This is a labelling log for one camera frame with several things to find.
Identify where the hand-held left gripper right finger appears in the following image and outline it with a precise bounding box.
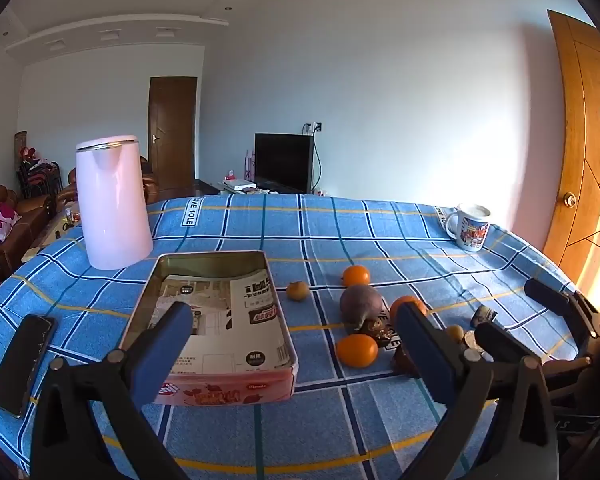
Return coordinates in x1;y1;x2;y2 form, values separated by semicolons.
394;301;561;480

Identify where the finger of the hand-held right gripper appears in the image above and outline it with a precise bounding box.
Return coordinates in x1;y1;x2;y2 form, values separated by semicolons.
475;322;592;376
524;278;600;341

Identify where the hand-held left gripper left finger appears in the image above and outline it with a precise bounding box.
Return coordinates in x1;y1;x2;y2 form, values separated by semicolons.
30;301;196;480

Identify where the round tan cake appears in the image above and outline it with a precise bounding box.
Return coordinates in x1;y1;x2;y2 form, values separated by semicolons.
462;330;493;362

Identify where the orange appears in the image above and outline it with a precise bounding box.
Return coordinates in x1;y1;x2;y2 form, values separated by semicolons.
389;295;429;326
336;334;379;369
342;265;371;288

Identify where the dark purple round fruit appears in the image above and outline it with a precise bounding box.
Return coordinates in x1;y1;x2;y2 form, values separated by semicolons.
339;284;385;333

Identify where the rectangular metal tin box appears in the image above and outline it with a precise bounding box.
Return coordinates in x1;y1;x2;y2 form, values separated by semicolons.
119;250;299;407

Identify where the dark snack packet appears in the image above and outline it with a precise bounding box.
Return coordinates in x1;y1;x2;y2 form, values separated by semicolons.
470;306;497;328

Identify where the white printed mug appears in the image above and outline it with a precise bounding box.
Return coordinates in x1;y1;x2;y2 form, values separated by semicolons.
445;203;492;252

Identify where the black smartphone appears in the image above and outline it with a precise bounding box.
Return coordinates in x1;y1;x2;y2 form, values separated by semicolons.
0;315;57;418

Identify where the pink electric kettle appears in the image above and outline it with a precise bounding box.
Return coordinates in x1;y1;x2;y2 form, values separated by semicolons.
75;135;154;271

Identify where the light wooden door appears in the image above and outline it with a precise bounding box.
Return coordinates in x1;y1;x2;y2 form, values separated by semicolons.
542;9;600;311

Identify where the wooden coffee table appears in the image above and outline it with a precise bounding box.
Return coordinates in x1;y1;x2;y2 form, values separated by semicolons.
22;205;86;262

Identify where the low television stand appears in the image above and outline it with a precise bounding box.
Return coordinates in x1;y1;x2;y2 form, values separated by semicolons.
195;179;331;197

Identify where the brown leather armchair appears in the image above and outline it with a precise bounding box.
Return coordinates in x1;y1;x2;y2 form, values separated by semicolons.
55;156;159;206

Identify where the blue plaid tablecloth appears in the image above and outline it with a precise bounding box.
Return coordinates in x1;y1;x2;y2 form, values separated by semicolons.
0;194;588;480

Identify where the brown leather sofa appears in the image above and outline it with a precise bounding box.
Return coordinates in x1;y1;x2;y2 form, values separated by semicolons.
0;185;56;291

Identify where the stack of dark chairs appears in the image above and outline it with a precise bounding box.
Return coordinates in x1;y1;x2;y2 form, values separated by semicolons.
16;159;63;199

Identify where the dark brown interior door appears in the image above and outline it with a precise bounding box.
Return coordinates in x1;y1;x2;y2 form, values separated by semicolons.
147;76;199;196

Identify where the black television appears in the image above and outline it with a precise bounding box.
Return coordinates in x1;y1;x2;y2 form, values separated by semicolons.
254;133;314;194

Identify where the black power cable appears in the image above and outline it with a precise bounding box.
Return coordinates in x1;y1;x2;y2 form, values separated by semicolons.
312;132;324;194

